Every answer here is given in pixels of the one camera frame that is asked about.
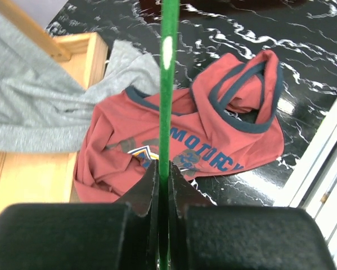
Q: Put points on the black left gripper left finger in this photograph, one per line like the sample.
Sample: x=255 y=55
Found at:
x=119 y=235

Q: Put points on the salmon pink tank top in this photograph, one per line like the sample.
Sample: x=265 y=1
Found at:
x=224 y=123

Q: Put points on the grey tank top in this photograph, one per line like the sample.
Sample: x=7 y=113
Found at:
x=42 y=108

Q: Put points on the aluminium mounting rail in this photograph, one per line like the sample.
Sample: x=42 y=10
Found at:
x=312 y=185

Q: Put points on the green hanger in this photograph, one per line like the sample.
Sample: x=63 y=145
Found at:
x=169 y=27

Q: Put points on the wooden clothes rack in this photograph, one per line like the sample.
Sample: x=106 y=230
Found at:
x=46 y=177

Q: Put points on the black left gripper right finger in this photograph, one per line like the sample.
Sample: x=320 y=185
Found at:
x=205 y=236

